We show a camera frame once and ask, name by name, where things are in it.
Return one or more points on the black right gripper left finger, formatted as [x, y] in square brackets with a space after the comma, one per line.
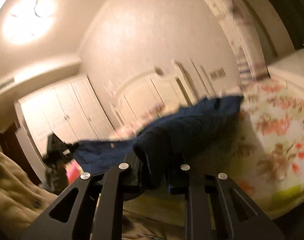
[90, 208]

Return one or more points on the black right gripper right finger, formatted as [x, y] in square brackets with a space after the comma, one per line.
[217, 208]

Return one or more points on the navy blue puffer jacket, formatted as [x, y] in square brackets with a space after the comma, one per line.
[165, 144]

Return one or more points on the white wardrobe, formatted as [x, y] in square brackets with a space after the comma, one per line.
[69, 109]

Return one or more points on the floral bed quilt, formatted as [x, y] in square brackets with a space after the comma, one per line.
[264, 152]

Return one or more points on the white wooden headboard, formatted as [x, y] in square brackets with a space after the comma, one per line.
[137, 95]

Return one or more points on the round ceiling light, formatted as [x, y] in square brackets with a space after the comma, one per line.
[29, 20]

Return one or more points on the white window bench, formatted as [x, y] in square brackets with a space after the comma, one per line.
[290, 70]

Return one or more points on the printed striped curtain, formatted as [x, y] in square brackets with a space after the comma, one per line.
[236, 22]

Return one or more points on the wall socket panel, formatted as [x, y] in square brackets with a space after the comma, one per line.
[219, 73]

